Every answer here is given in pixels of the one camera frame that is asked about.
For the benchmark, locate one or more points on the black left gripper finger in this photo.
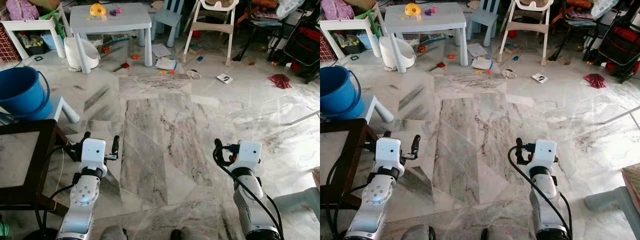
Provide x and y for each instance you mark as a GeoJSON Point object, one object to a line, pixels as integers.
{"type": "Point", "coordinates": [85, 136]}
{"type": "Point", "coordinates": [417, 143]}
{"type": "Point", "coordinates": [386, 134]}
{"type": "Point", "coordinates": [116, 144]}

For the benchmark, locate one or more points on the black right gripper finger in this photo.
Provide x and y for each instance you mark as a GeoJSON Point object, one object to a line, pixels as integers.
{"type": "Point", "coordinates": [519, 143]}
{"type": "Point", "coordinates": [218, 144]}

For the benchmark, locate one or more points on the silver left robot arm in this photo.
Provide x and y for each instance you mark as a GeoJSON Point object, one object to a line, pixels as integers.
{"type": "Point", "coordinates": [377, 194]}
{"type": "Point", "coordinates": [82, 196]}

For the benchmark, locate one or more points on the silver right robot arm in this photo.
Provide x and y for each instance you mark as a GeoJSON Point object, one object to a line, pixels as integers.
{"type": "Point", "coordinates": [248, 196]}
{"type": "Point", "coordinates": [543, 194]}

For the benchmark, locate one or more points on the light blue plastic stool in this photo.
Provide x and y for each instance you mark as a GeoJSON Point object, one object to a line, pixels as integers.
{"type": "Point", "coordinates": [65, 109]}
{"type": "Point", "coordinates": [380, 108]}

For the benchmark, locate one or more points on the dark wooden marble-top table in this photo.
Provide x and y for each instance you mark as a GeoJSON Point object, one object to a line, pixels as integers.
{"type": "Point", "coordinates": [25, 160]}
{"type": "Point", "coordinates": [335, 160]}

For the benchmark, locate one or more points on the blue plastic bucket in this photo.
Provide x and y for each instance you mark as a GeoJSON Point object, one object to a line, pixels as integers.
{"type": "Point", "coordinates": [340, 92]}
{"type": "Point", "coordinates": [22, 92]}

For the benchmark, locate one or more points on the white printed card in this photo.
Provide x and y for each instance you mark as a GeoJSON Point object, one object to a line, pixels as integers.
{"type": "Point", "coordinates": [539, 77]}
{"type": "Point", "coordinates": [224, 78]}

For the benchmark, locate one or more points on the white slipper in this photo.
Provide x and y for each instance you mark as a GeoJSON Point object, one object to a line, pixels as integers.
{"type": "Point", "coordinates": [509, 73]}
{"type": "Point", "coordinates": [194, 74]}

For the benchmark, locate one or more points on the red toy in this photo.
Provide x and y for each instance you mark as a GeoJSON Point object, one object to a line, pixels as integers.
{"type": "Point", "coordinates": [125, 66]}
{"type": "Point", "coordinates": [441, 65]}

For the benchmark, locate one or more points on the white plastic potty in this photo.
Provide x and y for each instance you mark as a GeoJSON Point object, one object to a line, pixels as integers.
{"type": "Point", "coordinates": [396, 53]}
{"type": "Point", "coordinates": [80, 54]}

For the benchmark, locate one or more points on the dark red cloth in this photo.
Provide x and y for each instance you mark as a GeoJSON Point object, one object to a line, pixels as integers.
{"type": "Point", "coordinates": [280, 81]}
{"type": "Point", "coordinates": [595, 80]}

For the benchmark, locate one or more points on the white blue package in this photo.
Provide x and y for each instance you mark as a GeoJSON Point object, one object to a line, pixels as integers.
{"type": "Point", "coordinates": [166, 63]}
{"type": "Point", "coordinates": [482, 63]}

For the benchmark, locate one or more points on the grey robot left leg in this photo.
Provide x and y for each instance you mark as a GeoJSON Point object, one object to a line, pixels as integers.
{"type": "Point", "coordinates": [114, 233]}
{"type": "Point", "coordinates": [419, 233]}

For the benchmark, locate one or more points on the black storage bin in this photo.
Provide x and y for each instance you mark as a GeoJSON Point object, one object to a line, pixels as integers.
{"type": "Point", "coordinates": [351, 46]}
{"type": "Point", "coordinates": [36, 46]}

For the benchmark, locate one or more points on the blue plastic basket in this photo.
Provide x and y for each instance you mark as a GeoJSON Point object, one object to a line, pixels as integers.
{"type": "Point", "coordinates": [52, 41]}
{"type": "Point", "coordinates": [367, 41]}

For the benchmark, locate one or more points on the white paper sheet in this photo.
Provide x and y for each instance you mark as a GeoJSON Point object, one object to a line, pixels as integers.
{"type": "Point", "coordinates": [161, 50]}
{"type": "Point", "coordinates": [477, 49]}

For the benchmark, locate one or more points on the red white checkered panel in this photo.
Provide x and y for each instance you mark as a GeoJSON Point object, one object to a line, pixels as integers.
{"type": "Point", "coordinates": [7, 47]}
{"type": "Point", "coordinates": [326, 49]}

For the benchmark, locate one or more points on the white wooden high chair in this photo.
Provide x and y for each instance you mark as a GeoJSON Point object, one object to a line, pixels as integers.
{"type": "Point", "coordinates": [212, 26]}
{"type": "Point", "coordinates": [527, 26]}

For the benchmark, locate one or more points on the white side table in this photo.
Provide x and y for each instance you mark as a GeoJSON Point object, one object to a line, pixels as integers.
{"type": "Point", "coordinates": [345, 24]}
{"type": "Point", "coordinates": [30, 24]}

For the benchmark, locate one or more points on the grey plastic kids table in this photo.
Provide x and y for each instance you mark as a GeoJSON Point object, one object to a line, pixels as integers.
{"type": "Point", "coordinates": [112, 21]}
{"type": "Point", "coordinates": [440, 21]}

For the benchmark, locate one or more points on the black red stroller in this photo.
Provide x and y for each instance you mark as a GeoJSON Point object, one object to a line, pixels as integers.
{"type": "Point", "coordinates": [302, 47]}
{"type": "Point", "coordinates": [620, 47]}

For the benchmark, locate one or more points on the yellow toy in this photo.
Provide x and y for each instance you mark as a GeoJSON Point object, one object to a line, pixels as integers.
{"type": "Point", "coordinates": [413, 10]}
{"type": "Point", "coordinates": [98, 10]}

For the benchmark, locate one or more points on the pink toy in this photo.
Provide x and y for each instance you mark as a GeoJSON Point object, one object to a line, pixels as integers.
{"type": "Point", "coordinates": [116, 11]}
{"type": "Point", "coordinates": [430, 10]}

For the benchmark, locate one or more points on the light blue kids chair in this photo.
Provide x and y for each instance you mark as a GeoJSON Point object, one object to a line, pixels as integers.
{"type": "Point", "coordinates": [167, 19]}
{"type": "Point", "coordinates": [484, 19]}

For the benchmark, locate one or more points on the pink clothing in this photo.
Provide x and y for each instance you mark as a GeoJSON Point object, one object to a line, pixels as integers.
{"type": "Point", "coordinates": [337, 10]}
{"type": "Point", "coordinates": [22, 10]}

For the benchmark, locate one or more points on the stack of books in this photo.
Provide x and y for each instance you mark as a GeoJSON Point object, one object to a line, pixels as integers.
{"type": "Point", "coordinates": [266, 18]}
{"type": "Point", "coordinates": [581, 18]}

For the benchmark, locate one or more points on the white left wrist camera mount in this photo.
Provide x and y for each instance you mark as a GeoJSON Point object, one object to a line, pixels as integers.
{"type": "Point", "coordinates": [389, 150]}
{"type": "Point", "coordinates": [93, 151]}

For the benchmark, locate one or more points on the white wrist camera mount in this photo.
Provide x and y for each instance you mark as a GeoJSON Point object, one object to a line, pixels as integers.
{"type": "Point", "coordinates": [545, 152]}
{"type": "Point", "coordinates": [93, 151]}
{"type": "Point", "coordinates": [389, 150]}
{"type": "Point", "coordinates": [251, 154]}

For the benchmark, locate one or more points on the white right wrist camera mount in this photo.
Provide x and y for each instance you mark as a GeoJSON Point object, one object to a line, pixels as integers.
{"type": "Point", "coordinates": [251, 154]}
{"type": "Point", "coordinates": [545, 152]}

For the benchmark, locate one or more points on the green plastic frame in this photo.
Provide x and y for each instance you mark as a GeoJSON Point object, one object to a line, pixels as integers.
{"type": "Point", "coordinates": [376, 24]}
{"type": "Point", "coordinates": [62, 25]}

